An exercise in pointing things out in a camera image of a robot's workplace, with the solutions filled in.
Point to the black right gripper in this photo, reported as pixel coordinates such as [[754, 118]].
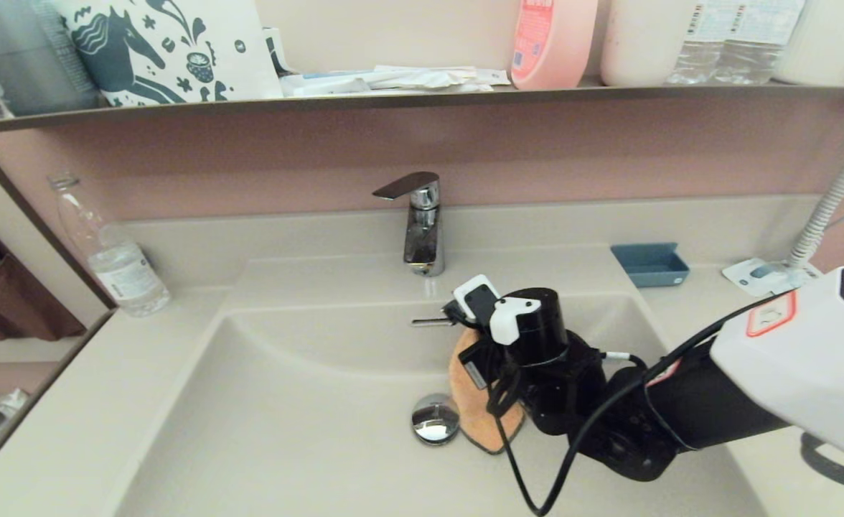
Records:
[[544, 323]]

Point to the orange microfiber cloth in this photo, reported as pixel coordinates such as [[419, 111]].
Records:
[[479, 424]]

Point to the chrome sink faucet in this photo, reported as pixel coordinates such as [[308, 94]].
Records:
[[423, 244]]

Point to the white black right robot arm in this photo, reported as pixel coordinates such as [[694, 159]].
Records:
[[809, 359]]

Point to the beige sink basin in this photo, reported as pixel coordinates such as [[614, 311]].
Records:
[[250, 445]]

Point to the blue soap dish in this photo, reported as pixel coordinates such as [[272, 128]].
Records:
[[652, 269]]

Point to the chrome drain stopper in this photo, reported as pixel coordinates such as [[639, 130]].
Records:
[[435, 420]]

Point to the white card with grey print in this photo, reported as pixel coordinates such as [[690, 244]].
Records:
[[745, 276]]

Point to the pink lotion bottle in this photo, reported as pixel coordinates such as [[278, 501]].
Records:
[[558, 43]]

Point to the pile of white sachets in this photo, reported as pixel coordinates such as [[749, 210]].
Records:
[[393, 79]]

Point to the white ceramic container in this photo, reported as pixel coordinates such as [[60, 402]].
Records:
[[641, 43]]

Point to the clear labelled water bottle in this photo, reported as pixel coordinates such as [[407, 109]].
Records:
[[761, 50], [696, 50]]

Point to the white bag with horse print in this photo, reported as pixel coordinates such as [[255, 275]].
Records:
[[239, 72]]

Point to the white ribbed mug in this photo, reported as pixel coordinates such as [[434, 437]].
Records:
[[832, 43]]

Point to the clear bottle without cap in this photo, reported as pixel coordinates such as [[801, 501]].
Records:
[[126, 276]]

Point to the brown hanging towel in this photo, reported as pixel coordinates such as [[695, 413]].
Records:
[[6, 301]]

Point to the grey container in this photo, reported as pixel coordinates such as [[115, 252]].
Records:
[[27, 64]]

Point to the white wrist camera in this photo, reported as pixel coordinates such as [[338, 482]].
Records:
[[478, 298]]

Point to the brown wall shelf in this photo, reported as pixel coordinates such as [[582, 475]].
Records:
[[393, 100]]

